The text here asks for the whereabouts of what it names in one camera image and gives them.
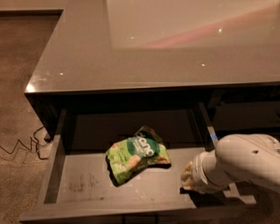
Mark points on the green snack bag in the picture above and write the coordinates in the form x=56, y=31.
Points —
x=129, y=157

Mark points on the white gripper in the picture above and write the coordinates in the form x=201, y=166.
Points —
x=198, y=173

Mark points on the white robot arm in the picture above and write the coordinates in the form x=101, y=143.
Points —
x=253, y=158

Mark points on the dark cabinet with glossy top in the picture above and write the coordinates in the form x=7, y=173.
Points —
x=117, y=56

